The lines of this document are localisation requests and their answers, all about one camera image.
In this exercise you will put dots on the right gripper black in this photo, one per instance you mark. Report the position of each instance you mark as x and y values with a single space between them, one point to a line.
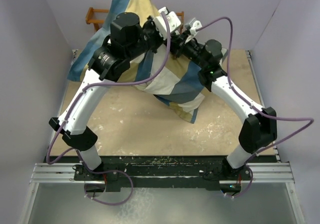
177 45

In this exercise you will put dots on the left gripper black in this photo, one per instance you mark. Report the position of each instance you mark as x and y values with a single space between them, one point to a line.
149 24

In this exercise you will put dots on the patchwork pillowcase blue beige white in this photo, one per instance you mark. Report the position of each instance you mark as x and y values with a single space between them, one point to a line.
177 85

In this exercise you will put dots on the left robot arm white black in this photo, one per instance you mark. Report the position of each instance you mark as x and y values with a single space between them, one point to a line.
127 40

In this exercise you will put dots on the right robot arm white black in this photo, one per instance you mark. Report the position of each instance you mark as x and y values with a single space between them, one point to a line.
259 128

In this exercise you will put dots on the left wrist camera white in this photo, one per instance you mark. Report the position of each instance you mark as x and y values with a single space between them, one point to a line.
166 19

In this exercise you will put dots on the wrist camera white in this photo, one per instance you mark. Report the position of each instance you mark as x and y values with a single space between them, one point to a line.
166 19
192 28

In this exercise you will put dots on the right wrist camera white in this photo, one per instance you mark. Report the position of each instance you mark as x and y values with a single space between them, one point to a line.
192 28

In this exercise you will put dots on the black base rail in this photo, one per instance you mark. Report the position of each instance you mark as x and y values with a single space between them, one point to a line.
161 172

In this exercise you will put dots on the aluminium frame rail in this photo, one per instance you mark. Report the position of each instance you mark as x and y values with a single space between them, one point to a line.
63 173

